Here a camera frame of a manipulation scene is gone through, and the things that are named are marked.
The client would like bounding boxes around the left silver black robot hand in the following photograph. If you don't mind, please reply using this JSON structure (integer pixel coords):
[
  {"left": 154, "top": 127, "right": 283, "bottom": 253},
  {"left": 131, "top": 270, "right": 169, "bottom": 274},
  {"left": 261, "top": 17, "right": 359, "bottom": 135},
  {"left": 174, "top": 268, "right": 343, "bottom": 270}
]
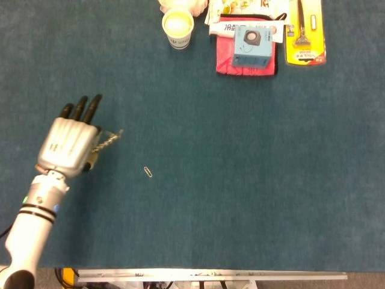
[{"left": 35, "top": 94, "right": 103, "bottom": 178}]

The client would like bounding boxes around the yellow plastic part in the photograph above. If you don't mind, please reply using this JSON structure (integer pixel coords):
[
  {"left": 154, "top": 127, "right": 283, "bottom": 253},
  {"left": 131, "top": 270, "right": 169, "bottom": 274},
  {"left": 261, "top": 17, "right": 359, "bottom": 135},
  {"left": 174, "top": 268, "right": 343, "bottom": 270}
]
[{"left": 62, "top": 267, "right": 76, "bottom": 287}]

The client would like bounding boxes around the white paper cup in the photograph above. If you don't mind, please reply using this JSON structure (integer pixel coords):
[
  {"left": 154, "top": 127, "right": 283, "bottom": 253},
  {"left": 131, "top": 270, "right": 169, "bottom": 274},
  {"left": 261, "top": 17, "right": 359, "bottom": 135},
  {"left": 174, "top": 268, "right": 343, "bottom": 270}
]
[{"left": 161, "top": 8, "right": 195, "bottom": 51}]

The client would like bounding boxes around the blue felt table mat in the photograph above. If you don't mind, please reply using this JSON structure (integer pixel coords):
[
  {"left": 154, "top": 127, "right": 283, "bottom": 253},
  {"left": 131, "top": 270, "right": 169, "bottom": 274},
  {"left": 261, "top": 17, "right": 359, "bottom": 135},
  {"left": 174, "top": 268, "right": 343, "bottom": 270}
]
[{"left": 0, "top": 0, "right": 385, "bottom": 272}]

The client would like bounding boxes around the pink cloth with black trim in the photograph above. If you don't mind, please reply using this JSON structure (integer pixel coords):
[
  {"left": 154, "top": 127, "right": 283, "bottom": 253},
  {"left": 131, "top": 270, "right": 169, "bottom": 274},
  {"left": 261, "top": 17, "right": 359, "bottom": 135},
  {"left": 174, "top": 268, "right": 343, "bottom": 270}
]
[{"left": 215, "top": 12, "right": 289, "bottom": 78}]

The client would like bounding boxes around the white plastic bag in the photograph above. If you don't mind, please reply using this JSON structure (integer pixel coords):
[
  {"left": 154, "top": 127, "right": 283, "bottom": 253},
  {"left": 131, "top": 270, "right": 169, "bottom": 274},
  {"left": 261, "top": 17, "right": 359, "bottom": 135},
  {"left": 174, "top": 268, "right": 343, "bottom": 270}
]
[{"left": 158, "top": 0, "right": 209, "bottom": 17}]

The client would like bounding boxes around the white toothpaste tube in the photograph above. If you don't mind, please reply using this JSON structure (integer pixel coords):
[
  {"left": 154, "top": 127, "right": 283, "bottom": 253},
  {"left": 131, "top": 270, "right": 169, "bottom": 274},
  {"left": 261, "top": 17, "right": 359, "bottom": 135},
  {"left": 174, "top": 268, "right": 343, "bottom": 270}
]
[{"left": 209, "top": 20, "right": 285, "bottom": 43}]

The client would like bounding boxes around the blue speaker box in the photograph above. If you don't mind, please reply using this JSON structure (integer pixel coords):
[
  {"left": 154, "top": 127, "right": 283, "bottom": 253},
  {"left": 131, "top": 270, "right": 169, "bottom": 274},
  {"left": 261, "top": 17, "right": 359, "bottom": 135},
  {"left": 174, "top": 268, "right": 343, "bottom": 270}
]
[{"left": 231, "top": 25, "right": 274, "bottom": 69}]

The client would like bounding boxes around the white printed snack packet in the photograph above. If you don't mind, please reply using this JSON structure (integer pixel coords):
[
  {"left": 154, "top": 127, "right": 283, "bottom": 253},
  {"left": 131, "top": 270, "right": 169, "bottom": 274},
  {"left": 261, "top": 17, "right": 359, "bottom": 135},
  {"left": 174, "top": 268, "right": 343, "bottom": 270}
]
[{"left": 204, "top": 0, "right": 291, "bottom": 25}]

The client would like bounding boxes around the yellow razor blister pack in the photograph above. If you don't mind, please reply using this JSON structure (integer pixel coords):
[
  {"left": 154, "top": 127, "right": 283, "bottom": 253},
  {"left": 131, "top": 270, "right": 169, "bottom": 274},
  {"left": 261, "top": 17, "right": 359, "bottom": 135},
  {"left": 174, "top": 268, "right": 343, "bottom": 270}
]
[{"left": 284, "top": 0, "right": 327, "bottom": 67}]

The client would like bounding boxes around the aluminium profile rail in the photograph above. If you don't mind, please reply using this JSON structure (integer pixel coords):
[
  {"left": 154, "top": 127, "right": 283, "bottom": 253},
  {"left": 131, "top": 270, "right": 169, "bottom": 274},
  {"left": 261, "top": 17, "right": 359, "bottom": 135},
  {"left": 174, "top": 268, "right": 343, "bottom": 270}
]
[{"left": 77, "top": 269, "right": 348, "bottom": 283}]

